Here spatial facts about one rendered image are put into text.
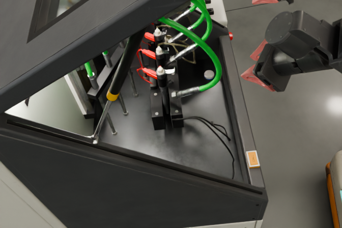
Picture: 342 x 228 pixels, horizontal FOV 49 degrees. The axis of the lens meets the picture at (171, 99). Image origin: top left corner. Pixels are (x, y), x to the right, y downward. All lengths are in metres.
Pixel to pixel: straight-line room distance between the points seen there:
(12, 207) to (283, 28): 0.76
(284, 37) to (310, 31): 0.04
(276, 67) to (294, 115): 1.70
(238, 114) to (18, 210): 0.70
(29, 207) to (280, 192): 1.45
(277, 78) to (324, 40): 0.13
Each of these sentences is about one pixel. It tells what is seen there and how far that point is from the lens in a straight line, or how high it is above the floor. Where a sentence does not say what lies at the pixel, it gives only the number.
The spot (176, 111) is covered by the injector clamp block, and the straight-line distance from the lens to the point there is 1.18.
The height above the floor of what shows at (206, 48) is 1.35.
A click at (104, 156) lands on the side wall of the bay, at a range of 0.77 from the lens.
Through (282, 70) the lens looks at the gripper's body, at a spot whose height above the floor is 1.43.
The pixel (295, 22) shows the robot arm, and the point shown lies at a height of 1.56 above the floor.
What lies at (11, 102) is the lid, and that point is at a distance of 0.60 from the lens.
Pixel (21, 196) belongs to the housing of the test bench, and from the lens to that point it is 0.96.
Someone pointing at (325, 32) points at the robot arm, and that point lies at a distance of 0.63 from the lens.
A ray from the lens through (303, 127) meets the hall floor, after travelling 2.37.
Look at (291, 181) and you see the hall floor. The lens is 2.19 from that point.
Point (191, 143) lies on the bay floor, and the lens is 1.29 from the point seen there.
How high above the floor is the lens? 1.96
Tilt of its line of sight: 53 degrees down
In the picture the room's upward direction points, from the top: 9 degrees counter-clockwise
